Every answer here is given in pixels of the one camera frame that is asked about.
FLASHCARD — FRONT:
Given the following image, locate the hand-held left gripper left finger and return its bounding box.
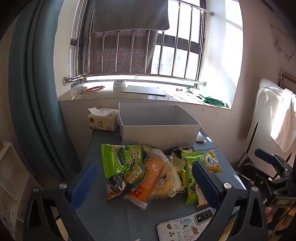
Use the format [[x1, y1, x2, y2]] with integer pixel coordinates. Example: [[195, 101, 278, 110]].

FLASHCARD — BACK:
[[23, 161, 99, 241]]

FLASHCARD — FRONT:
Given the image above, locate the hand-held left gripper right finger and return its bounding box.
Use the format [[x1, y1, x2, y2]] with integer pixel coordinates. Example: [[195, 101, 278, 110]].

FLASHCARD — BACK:
[[192, 161, 269, 241]]

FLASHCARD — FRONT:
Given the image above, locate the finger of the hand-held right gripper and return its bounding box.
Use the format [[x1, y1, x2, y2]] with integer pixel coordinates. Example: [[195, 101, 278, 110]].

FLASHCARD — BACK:
[[254, 149, 286, 178]]

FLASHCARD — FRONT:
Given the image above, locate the white and brown snack packet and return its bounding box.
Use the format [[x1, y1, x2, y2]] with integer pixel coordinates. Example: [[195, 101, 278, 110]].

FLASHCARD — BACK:
[[195, 184, 209, 208]]

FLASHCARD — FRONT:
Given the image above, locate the small yellow chips packet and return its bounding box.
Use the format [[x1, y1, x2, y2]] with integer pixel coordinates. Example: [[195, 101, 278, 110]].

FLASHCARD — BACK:
[[203, 149, 224, 174]]

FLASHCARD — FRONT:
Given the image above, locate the tall green snack packet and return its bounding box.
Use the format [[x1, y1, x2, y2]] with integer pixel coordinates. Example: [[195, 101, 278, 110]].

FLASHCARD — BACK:
[[181, 152, 207, 206]]

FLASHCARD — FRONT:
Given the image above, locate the white barcode snack packet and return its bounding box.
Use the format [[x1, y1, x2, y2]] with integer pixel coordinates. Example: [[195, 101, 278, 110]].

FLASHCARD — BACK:
[[173, 171, 188, 193]]

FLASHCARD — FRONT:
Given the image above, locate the black and white snack packet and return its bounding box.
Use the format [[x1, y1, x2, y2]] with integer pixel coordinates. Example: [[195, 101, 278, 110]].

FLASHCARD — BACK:
[[106, 175, 127, 201]]

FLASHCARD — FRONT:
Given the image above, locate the clear jelly cup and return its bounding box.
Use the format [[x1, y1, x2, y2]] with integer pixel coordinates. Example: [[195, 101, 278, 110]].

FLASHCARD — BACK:
[[172, 158, 186, 172]]

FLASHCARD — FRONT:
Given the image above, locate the large green seaweed packet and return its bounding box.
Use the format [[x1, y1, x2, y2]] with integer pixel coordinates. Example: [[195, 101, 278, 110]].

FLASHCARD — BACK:
[[101, 144, 142, 179]]

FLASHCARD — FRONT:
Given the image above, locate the yellow cake packet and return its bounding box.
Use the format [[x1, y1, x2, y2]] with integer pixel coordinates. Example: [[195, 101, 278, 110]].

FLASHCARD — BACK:
[[153, 160, 176, 200]]

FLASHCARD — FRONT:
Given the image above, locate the large black chips packet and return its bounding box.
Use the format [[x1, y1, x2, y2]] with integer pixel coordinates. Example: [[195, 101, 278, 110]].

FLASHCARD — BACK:
[[171, 146, 193, 155]]

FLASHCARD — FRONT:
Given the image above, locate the small green snack packet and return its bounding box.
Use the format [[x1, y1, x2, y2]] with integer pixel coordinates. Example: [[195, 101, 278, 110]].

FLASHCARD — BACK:
[[124, 162, 148, 189]]

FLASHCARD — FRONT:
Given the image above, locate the orange bread packet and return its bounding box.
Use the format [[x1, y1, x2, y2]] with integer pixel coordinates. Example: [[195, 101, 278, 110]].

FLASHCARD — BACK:
[[123, 156, 173, 210]]

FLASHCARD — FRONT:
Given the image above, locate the clear plastic snack packet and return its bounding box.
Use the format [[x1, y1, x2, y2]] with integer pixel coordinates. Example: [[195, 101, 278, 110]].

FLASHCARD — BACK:
[[142, 144, 167, 161]]

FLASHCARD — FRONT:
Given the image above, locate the white cardboard box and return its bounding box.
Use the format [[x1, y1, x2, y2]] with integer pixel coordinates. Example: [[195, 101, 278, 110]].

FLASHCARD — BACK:
[[118, 103, 201, 151]]

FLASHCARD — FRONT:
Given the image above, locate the person's right hand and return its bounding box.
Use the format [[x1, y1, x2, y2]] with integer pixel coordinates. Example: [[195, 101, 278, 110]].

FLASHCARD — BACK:
[[265, 206, 275, 224]]

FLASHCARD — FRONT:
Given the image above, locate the white towel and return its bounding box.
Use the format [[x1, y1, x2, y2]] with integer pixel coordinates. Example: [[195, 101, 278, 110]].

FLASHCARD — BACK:
[[269, 89, 296, 153]]

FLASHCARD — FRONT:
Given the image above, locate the white chair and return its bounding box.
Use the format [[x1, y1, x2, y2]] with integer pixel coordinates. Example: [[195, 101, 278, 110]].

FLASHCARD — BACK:
[[245, 78, 296, 164]]

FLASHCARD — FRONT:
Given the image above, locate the phone with cartoon case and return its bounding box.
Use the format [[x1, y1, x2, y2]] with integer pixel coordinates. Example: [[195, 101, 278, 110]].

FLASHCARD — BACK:
[[157, 207, 217, 241]]

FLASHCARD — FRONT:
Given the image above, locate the tissue box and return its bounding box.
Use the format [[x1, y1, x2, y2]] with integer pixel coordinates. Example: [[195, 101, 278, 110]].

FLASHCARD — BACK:
[[87, 107, 119, 133]]

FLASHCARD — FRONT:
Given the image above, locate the green plastic bag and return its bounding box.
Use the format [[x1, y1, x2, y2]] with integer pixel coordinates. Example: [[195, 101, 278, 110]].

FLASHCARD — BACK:
[[185, 86, 230, 108]]

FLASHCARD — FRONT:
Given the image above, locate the white shelf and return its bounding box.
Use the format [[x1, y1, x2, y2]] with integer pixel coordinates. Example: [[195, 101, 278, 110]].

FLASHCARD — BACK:
[[0, 140, 31, 233]]

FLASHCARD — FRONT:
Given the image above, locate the stone window sill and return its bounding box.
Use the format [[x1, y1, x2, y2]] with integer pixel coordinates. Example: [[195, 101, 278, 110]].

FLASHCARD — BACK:
[[57, 84, 232, 110]]

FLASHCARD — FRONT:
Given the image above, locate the teal curtain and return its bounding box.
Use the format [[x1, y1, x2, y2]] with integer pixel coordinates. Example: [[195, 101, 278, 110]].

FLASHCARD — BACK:
[[8, 0, 82, 179]]

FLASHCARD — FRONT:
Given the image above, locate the tape roll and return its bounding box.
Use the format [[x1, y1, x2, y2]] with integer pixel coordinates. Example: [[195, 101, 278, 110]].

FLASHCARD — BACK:
[[113, 80, 127, 91]]

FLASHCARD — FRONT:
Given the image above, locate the grey cardboard sheet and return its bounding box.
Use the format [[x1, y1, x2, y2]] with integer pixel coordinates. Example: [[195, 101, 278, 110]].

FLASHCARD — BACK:
[[121, 85, 167, 97]]

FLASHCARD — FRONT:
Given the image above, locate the steel handrail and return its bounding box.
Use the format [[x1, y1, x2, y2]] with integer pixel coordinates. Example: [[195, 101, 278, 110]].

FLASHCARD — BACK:
[[62, 73, 207, 87]]

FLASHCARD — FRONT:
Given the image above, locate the metal window grille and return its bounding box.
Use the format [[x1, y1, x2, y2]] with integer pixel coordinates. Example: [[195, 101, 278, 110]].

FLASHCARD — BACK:
[[70, 0, 214, 82]]

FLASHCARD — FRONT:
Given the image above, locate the grey hanging towel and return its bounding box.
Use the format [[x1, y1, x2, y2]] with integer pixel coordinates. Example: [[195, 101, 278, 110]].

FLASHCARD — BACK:
[[92, 0, 170, 33]]

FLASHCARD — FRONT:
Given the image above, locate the wooden picture frame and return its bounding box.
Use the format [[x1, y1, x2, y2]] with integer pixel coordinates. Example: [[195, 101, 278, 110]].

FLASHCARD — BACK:
[[278, 68, 296, 90]]

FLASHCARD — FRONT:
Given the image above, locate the orange handled tool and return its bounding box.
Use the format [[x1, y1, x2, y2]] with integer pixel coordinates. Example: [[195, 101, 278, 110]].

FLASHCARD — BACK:
[[80, 85, 105, 94]]

